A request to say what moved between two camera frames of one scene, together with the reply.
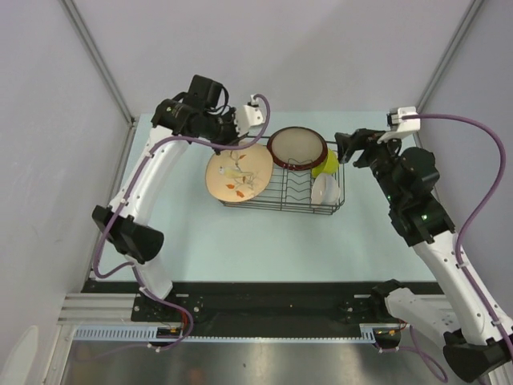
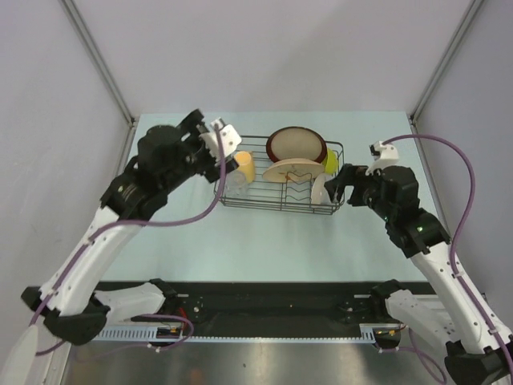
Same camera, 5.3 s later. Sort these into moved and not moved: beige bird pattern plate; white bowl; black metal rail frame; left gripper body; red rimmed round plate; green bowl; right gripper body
Moved: left gripper body; right gripper body; beige bird pattern plate
Not moved: red rimmed round plate; green bowl; black metal rail frame; white bowl
